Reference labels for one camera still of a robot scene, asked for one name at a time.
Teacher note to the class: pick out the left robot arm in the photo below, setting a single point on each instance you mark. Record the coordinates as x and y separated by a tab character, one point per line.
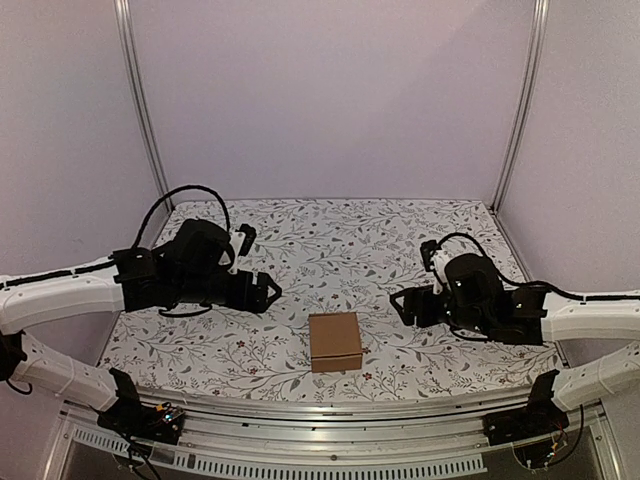
198	266

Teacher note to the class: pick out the aluminium front rail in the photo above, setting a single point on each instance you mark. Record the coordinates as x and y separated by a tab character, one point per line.
442	438

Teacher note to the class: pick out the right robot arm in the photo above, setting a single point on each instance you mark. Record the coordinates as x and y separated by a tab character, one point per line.
469	294

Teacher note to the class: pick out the left aluminium frame post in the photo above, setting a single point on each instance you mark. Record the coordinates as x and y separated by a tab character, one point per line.
124	23

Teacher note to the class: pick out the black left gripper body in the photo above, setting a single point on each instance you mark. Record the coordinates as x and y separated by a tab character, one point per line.
240	298

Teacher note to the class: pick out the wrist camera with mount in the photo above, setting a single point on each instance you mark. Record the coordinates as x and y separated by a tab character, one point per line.
241	242
435	260

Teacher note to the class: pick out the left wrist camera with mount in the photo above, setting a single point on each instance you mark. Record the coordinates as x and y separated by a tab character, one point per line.
241	242

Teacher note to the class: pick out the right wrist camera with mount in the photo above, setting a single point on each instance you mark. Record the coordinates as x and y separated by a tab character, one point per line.
435	260

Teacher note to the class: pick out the right aluminium frame post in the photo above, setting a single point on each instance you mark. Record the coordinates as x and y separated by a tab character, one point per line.
528	84

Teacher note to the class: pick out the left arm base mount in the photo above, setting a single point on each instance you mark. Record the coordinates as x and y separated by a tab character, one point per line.
130	418

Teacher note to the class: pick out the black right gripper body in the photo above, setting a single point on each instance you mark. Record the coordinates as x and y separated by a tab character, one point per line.
413	306

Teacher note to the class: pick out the brown cardboard box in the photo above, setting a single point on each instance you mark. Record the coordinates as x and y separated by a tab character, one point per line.
335	342

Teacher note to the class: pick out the floral patterned table mat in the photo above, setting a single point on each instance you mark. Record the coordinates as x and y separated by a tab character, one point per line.
329	256

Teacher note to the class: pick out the aluminium frame post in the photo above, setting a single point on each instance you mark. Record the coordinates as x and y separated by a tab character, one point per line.
528	84
124	23

